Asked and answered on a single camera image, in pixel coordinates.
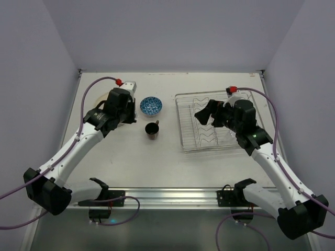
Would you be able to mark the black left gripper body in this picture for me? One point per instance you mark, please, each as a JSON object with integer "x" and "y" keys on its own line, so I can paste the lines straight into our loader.
{"x": 131, "y": 112}

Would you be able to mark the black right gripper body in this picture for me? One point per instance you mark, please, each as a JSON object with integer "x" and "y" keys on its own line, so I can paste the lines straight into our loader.
{"x": 215, "y": 115}

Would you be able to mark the clear glass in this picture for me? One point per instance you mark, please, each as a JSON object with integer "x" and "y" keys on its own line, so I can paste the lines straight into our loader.
{"x": 232, "y": 136}

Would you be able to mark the blue patterned bowl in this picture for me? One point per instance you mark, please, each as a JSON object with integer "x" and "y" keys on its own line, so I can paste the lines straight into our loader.
{"x": 151, "y": 106}

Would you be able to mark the dark red cup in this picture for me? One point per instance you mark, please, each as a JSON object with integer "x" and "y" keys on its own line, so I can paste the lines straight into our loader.
{"x": 152, "y": 130}

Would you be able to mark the cream plate back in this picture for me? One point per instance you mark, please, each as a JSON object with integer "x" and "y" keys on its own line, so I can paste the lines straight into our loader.
{"x": 101, "y": 98}

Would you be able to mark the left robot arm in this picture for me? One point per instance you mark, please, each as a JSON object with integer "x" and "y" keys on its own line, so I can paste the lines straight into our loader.
{"x": 46, "y": 185}

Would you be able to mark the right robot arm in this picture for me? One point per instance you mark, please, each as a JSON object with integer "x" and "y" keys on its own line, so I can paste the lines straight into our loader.
{"x": 297, "y": 210}

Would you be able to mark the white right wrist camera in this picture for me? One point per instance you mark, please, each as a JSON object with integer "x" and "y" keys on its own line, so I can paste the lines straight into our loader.
{"x": 233, "y": 95}

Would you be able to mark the metal wire dish rack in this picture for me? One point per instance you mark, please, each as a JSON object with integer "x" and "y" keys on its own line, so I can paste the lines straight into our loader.
{"x": 194, "y": 136}

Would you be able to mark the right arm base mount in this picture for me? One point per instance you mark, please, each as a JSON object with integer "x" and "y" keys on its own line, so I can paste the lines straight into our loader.
{"x": 233, "y": 197}

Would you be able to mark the aluminium mounting rail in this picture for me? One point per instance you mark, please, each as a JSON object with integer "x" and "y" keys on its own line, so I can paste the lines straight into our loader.
{"x": 170, "y": 197}

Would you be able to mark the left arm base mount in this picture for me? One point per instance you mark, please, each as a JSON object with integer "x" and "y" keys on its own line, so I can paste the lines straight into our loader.
{"x": 110, "y": 200}

